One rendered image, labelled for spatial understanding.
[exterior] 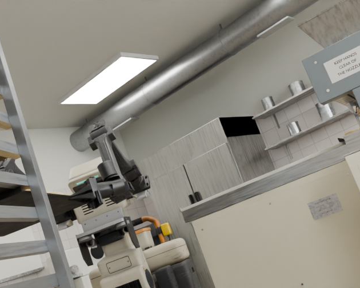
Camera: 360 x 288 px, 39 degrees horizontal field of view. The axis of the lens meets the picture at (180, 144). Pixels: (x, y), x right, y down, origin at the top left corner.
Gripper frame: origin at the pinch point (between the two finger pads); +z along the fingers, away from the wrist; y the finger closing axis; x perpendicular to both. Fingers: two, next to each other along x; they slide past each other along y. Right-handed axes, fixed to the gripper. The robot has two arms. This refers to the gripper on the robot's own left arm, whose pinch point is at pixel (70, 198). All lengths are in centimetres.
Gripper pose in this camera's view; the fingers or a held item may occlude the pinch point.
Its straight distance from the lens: 171.9
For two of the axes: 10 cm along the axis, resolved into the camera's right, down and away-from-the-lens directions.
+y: 3.4, 9.1, -2.2
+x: -5.3, 3.8, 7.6
